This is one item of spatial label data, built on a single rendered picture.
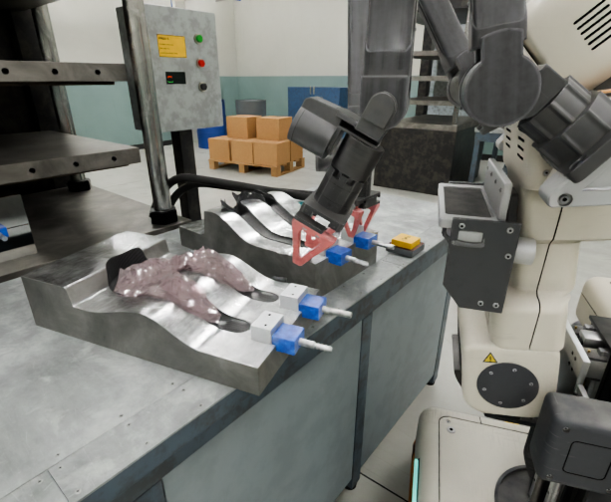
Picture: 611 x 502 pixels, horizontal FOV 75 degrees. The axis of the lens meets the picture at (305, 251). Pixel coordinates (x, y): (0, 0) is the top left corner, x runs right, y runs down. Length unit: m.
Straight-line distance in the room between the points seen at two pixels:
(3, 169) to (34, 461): 0.85
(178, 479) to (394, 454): 1.01
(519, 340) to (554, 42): 0.47
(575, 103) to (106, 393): 0.74
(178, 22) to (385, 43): 1.18
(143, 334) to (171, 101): 1.04
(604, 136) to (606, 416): 0.47
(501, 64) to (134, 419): 0.65
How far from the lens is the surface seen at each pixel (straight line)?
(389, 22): 0.54
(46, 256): 1.35
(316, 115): 0.56
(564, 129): 0.55
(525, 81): 0.52
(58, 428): 0.70
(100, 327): 0.80
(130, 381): 0.73
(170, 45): 1.61
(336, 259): 0.86
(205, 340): 0.69
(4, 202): 1.33
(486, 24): 0.54
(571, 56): 0.69
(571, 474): 0.88
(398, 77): 0.53
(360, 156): 0.55
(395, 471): 1.61
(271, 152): 5.61
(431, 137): 4.84
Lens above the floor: 1.25
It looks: 23 degrees down
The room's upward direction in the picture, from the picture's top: straight up
